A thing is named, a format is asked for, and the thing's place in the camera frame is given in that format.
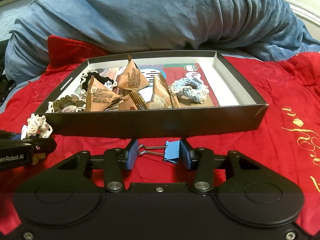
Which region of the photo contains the blue binder clip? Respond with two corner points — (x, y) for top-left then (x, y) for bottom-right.
(137, 141), (180, 164)

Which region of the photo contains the cream crochet scrunchie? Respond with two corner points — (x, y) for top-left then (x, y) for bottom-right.
(21, 113), (53, 140)

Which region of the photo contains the brown triangular snack packet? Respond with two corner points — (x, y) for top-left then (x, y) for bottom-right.
(147, 73), (180, 109)

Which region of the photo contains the light blue crochet scrunchie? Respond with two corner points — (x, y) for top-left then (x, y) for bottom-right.
(170, 77), (209, 103)

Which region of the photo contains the black white crochet scrunchie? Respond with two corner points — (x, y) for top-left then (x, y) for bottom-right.
(80, 71), (117, 91)

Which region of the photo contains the black shallow cardboard box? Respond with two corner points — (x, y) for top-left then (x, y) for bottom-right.
(36, 50), (268, 139)

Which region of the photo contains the black clothing pile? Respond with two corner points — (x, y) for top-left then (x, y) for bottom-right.
(0, 40), (15, 106)

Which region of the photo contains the brown crochet scrunchie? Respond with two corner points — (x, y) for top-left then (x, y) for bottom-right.
(46, 94), (86, 113)

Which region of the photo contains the Chinese history textbook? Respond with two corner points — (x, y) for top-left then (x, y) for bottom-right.
(83, 59), (219, 111)

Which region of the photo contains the red embroidered quilt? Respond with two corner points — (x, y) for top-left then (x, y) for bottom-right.
(1, 36), (319, 234)

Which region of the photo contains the blue plush blanket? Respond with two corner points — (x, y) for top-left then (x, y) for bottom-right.
(5, 0), (319, 83)

